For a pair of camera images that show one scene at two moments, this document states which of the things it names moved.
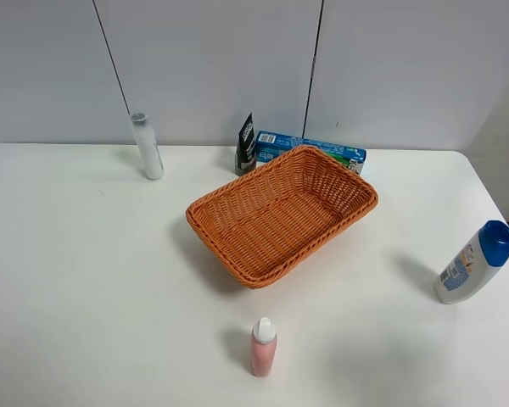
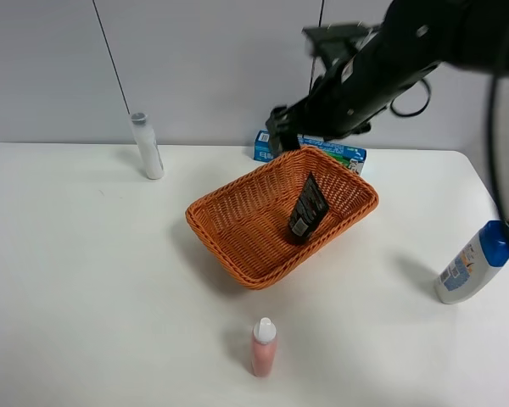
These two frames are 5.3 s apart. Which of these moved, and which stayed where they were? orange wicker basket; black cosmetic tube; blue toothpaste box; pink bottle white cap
Moved: black cosmetic tube
Stayed: blue toothpaste box; pink bottle white cap; orange wicker basket
